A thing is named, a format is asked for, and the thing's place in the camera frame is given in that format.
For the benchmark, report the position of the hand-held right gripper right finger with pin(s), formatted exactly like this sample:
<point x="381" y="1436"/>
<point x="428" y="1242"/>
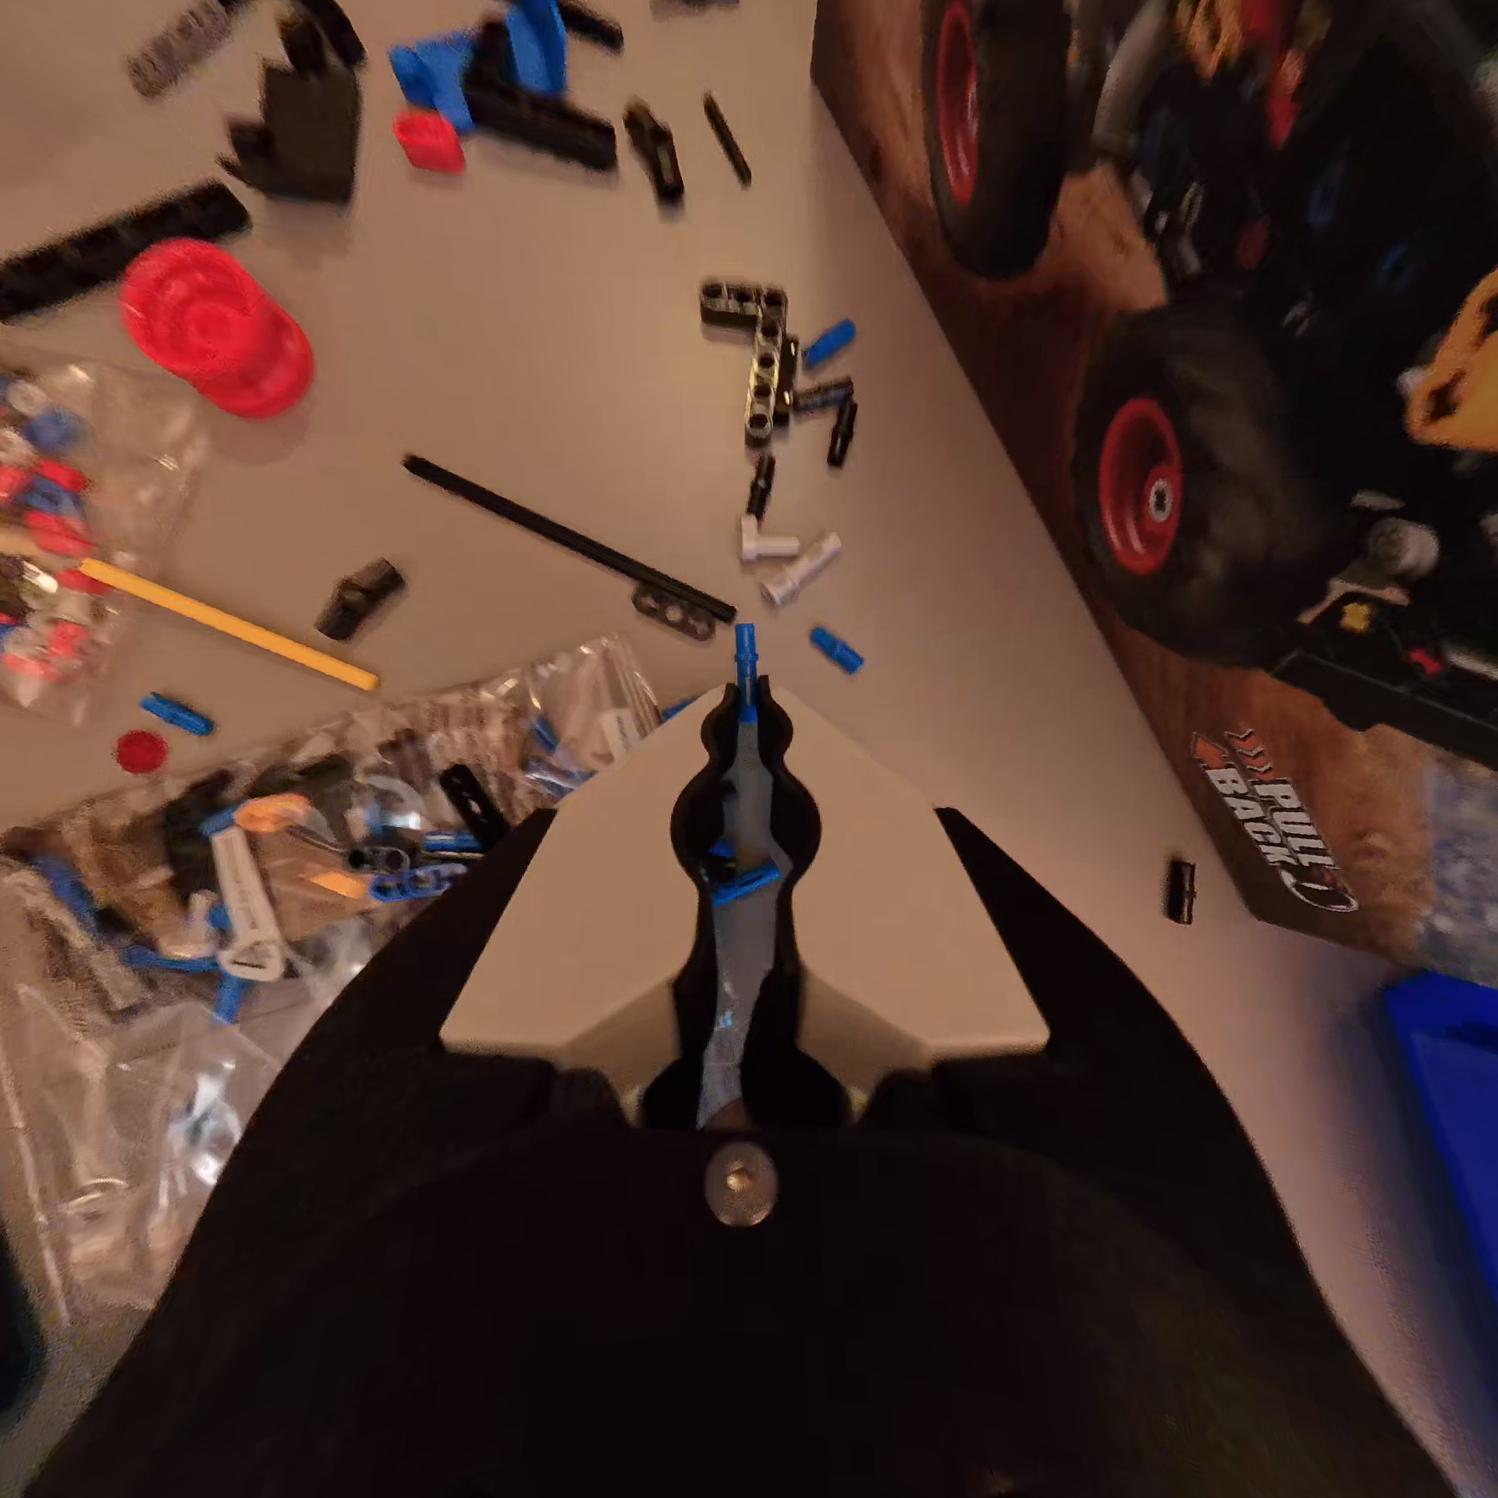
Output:
<point x="899" y="939"/>

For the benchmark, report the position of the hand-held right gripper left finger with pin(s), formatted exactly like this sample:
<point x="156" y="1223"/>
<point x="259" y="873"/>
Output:
<point x="578" y="939"/>

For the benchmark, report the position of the blue friction pin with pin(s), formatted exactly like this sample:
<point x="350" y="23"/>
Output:
<point x="747" y="673"/>
<point x="835" y="647"/>
<point x="739" y="887"/>

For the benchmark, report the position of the clear plastic bag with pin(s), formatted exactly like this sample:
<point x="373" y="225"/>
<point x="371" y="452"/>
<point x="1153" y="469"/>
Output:
<point x="177" y="1058"/>

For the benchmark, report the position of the straight black beam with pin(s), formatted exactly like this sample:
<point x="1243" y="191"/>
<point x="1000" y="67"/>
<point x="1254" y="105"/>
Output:
<point x="116" y="252"/>

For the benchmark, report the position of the grey desk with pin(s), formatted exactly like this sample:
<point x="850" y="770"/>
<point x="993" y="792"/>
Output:
<point x="531" y="412"/>

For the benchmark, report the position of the small black bush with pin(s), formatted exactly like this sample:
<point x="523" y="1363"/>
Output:
<point x="1180" y="888"/>

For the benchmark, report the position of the short black three-hole beam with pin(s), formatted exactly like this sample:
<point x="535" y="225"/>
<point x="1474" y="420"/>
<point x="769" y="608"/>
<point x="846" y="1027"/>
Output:
<point x="674" y="610"/>

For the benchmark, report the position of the light grey pin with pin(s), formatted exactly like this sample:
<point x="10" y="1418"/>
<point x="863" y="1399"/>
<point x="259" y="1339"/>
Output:
<point x="804" y="572"/>

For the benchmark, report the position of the long black axle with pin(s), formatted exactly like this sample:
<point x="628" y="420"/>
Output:
<point x="561" y="532"/>

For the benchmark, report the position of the small black connector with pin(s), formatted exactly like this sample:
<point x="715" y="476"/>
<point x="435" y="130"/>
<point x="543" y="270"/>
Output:
<point x="357" y="600"/>

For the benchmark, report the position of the white angled connector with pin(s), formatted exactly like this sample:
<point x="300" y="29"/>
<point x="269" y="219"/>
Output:
<point x="769" y="542"/>

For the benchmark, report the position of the long blue pin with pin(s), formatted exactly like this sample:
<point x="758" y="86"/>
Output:
<point x="177" y="711"/>

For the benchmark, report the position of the yellow axle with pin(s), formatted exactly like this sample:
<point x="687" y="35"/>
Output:
<point x="235" y="625"/>

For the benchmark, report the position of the small red round piece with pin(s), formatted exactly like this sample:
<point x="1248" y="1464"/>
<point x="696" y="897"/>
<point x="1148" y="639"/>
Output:
<point x="139" y="750"/>

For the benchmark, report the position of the small black pin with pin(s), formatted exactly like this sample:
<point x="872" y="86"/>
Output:
<point x="760" y="490"/>
<point x="825" y="395"/>
<point x="846" y="433"/>

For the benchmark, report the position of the blue plastic bin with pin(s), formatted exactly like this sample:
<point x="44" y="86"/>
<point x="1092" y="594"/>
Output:
<point x="1454" y="1112"/>

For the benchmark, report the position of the clear bag of small parts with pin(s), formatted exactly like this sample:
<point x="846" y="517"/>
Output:
<point x="68" y="537"/>

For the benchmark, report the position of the printed toy set box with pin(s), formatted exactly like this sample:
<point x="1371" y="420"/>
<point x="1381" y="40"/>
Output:
<point x="1168" y="352"/>

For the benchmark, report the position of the red wheel hub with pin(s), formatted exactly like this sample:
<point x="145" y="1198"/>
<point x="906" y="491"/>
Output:
<point x="217" y="330"/>

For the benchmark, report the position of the black axle connector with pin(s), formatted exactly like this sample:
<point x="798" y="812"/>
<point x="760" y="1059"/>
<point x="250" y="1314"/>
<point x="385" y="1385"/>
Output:
<point x="652" y="151"/>

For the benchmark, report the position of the small red bush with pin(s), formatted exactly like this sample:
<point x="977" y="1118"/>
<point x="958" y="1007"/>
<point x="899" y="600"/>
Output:
<point x="429" y="142"/>

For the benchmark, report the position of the short thin black axle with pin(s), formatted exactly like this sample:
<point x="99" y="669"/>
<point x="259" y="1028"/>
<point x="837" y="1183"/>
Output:
<point x="725" y="137"/>

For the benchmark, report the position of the black crank connector piece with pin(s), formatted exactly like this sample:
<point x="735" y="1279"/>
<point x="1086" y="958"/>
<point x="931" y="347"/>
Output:
<point x="549" y="122"/>

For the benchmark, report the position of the black rectangular panel piece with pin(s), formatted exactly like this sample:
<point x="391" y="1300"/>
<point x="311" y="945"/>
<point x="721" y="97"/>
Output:
<point x="299" y="137"/>

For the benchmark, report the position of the small thin grey beam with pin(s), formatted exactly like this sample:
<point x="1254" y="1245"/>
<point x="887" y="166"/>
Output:
<point x="177" y="49"/>

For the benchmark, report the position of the blue flat bracket piece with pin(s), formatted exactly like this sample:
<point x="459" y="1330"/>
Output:
<point x="429" y="66"/>

